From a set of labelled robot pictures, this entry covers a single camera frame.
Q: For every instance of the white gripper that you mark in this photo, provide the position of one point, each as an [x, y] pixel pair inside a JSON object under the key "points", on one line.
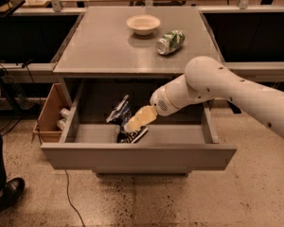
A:
{"points": [[159, 103]]}

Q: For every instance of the blue chip bag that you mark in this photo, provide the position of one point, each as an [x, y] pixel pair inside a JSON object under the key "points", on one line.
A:
{"points": [[119, 116]]}

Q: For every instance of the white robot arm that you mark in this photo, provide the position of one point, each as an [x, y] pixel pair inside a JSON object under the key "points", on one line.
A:
{"points": [[204, 79]]}

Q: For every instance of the grey open top drawer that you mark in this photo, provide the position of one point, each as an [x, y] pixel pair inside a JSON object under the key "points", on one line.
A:
{"points": [[180, 143]]}

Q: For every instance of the grey cabinet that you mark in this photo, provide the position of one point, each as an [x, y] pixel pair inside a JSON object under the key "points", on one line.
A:
{"points": [[104, 47]]}

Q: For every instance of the green soda can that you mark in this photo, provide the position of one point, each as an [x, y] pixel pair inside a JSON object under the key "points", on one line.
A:
{"points": [[170, 42]]}

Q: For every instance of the white cup in box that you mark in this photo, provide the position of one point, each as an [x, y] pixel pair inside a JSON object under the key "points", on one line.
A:
{"points": [[64, 113], [61, 124]]}

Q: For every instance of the white paper bowl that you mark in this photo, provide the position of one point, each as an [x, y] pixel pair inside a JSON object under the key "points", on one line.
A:
{"points": [[143, 24]]}

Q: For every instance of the cardboard box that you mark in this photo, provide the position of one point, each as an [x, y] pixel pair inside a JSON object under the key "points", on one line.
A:
{"points": [[46, 127]]}

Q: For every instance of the black shoe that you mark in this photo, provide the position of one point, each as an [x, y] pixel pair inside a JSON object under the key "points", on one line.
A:
{"points": [[11, 192]]}

